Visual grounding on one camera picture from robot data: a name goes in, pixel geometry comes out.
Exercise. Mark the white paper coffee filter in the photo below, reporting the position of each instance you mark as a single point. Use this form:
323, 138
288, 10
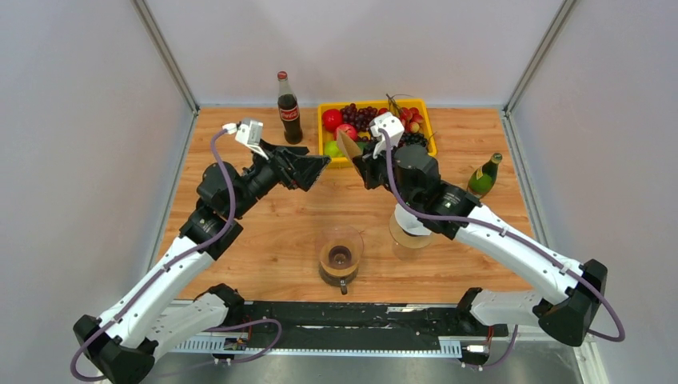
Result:
409, 223

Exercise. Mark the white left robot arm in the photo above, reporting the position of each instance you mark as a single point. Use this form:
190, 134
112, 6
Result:
125, 341

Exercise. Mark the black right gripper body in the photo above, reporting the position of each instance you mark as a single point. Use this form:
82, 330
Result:
377, 171

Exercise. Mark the clear glass dripper cone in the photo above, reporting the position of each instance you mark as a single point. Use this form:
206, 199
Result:
339, 248

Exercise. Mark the dark grape bunch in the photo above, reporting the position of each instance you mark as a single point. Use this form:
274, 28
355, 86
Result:
410, 139

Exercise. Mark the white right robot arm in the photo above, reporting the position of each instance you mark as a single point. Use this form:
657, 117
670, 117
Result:
566, 294

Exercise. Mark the clear glass server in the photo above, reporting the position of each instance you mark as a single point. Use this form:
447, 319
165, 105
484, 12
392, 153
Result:
406, 254

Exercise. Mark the red cherries bunch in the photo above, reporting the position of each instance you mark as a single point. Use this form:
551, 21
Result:
411, 111

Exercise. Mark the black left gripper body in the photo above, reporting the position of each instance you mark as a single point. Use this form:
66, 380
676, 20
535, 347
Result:
269, 174

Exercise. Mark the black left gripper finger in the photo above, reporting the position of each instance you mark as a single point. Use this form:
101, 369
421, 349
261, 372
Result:
296, 150
306, 170

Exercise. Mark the yellow plastic fruit tray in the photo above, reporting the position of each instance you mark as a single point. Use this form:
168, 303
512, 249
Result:
324, 136

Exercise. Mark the purple grape bunch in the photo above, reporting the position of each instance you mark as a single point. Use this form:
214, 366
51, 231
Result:
358, 117

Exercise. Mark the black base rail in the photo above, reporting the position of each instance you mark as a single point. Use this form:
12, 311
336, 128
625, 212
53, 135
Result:
356, 329

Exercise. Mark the pink red apple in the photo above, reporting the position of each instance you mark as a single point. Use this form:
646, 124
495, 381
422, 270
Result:
348, 130

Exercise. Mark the glass cola bottle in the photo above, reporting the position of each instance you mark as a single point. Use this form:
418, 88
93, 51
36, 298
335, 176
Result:
288, 109

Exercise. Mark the light green apple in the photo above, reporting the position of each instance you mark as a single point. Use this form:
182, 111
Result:
331, 149

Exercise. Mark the glass pitcher with handle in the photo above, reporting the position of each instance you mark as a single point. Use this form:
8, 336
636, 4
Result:
341, 281

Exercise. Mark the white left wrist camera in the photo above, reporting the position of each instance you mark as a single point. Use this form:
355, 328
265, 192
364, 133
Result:
248, 133

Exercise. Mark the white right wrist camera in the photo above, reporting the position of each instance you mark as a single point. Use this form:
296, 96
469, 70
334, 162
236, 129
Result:
387, 129

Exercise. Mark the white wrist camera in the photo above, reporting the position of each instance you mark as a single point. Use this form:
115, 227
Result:
387, 129
248, 133

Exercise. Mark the green champagne bottle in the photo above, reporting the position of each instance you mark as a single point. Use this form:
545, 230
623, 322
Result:
483, 179

